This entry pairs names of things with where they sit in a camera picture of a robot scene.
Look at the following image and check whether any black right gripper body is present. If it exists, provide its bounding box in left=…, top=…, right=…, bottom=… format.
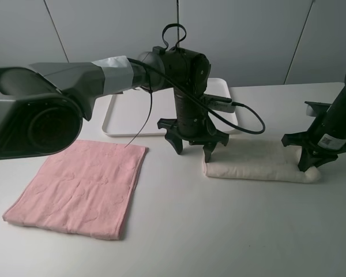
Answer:
left=281, top=131, right=346, bottom=155

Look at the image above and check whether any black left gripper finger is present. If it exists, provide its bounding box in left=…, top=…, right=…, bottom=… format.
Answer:
left=164, top=131, right=183, bottom=155
left=202, top=142, right=217, bottom=163

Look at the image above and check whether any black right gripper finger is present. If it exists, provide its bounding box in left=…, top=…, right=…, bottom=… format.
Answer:
left=298, top=147, right=338, bottom=172

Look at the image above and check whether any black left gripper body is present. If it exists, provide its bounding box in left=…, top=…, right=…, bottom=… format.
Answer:
left=157, top=114, right=229, bottom=146

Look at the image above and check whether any cream white towel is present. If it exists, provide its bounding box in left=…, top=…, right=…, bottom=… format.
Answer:
left=203, top=137, right=321, bottom=184

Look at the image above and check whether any pink towel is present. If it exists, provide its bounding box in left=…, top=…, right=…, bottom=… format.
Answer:
left=2, top=140, right=148, bottom=240

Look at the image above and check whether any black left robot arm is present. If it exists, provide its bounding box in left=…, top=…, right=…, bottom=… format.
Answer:
left=0, top=47, right=230, bottom=160

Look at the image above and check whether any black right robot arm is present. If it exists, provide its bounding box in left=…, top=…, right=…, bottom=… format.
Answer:
left=281, top=74, right=346, bottom=172

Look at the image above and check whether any white plastic tray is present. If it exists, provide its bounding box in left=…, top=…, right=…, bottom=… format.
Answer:
left=101, top=78, right=238, bottom=137

